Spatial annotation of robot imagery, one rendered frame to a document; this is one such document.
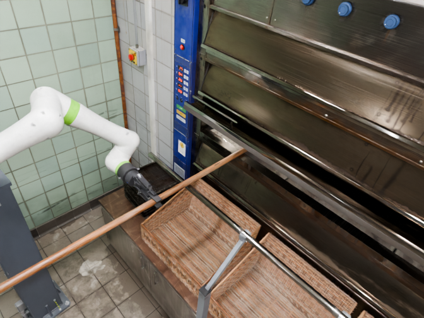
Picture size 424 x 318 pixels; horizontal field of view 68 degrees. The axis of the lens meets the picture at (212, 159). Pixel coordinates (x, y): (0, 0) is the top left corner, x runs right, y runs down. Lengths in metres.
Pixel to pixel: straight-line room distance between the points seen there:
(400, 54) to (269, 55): 0.51
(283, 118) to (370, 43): 0.48
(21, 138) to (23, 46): 0.97
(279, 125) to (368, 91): 0.43
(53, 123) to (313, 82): 1.01
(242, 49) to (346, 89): 0.51
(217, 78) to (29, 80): 1.21
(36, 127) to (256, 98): 0.95
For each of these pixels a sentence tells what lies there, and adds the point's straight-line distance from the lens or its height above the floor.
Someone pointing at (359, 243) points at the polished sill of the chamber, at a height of 1.17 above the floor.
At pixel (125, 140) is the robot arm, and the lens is 1.62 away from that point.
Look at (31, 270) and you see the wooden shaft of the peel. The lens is 1.37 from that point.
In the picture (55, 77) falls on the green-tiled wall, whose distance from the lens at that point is 2.36.
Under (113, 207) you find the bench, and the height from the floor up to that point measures 0.58.
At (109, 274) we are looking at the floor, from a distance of 2.69.
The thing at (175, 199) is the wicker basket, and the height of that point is 0.76.
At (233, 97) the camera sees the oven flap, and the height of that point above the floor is 1.52.
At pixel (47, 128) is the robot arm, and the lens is 1.33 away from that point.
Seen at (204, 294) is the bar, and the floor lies 0.95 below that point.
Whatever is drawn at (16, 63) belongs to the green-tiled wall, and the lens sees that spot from 2.26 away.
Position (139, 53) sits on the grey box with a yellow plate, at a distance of 2.16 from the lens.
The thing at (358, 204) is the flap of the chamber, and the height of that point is 1.40.
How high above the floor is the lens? 2.28
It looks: 39 degrees down
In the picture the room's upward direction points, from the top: 6 degrees clockwise
